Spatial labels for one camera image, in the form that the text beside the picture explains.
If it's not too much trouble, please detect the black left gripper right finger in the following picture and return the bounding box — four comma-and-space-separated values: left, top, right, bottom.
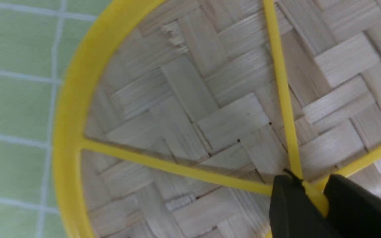
324, 174, 381, 238

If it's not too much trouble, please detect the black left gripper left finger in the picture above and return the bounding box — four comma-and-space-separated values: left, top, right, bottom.
269, 169, 340, 238

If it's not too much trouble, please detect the green checkered tablecloth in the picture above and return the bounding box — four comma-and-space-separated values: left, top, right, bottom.
0, 0, 110, 238

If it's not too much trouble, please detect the yellow woven bamboo steamer lid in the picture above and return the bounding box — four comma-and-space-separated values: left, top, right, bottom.
53, 0, 381, 238

